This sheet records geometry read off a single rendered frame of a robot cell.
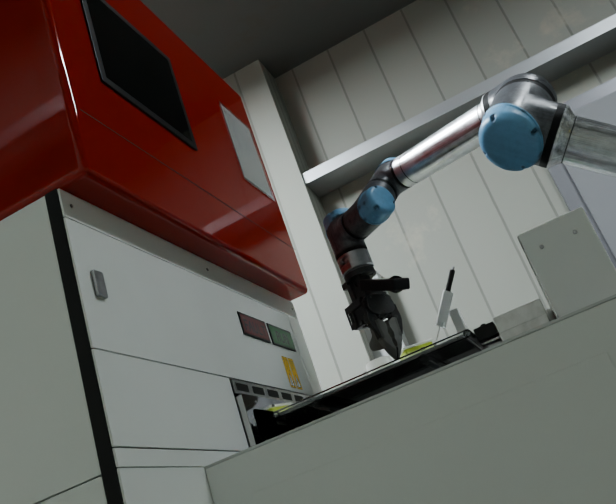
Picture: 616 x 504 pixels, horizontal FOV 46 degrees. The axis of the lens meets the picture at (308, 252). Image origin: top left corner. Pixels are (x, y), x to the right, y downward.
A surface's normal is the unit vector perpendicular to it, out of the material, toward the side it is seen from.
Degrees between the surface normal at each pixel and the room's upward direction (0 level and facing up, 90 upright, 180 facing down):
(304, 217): 90
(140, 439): 90
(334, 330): 90
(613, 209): 90
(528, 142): 126
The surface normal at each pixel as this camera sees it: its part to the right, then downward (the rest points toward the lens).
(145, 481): 0.87, -0.43
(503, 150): -0.53, 0.55
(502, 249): -0.37, -0.26
